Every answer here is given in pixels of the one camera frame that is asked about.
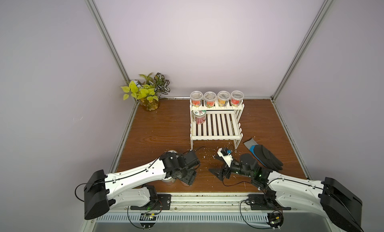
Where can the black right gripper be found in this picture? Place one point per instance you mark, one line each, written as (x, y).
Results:
(226, 169)

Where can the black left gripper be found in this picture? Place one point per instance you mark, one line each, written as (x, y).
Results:
(191, 177)

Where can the jar with orange flower lid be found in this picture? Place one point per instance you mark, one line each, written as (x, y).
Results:
(169, 181)

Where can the clear container red seeds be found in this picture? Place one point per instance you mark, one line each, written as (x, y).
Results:
(196, 98)

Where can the clear seed container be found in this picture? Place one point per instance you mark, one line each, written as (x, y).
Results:
(237, 98)
(210, 99)
(223, 98)

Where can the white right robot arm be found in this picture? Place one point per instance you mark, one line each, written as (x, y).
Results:
(327, 198)

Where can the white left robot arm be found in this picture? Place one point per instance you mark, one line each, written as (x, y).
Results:
(131, 188)

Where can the white wooden slatted shelf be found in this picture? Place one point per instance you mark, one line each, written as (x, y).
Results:
(222, 123)

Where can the black blue garden glove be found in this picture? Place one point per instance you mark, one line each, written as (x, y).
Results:
(265, 156)

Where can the left controller board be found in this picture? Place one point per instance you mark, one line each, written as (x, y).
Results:
(147, 220)

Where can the controller board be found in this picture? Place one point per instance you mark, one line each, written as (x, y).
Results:
(275, 219)
(147, 220)

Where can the right controller board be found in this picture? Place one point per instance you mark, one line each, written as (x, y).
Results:
(275, 219)

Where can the green potted plant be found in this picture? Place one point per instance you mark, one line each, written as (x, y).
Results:
(147, 93)

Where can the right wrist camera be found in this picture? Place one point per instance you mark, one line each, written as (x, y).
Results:
(224, 155)

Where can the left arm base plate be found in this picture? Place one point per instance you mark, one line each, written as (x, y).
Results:
(163, 202)

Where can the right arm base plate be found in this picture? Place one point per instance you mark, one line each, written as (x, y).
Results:
(265, 202)

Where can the aluminium front rail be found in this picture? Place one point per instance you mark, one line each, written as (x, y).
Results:
(210, 199)

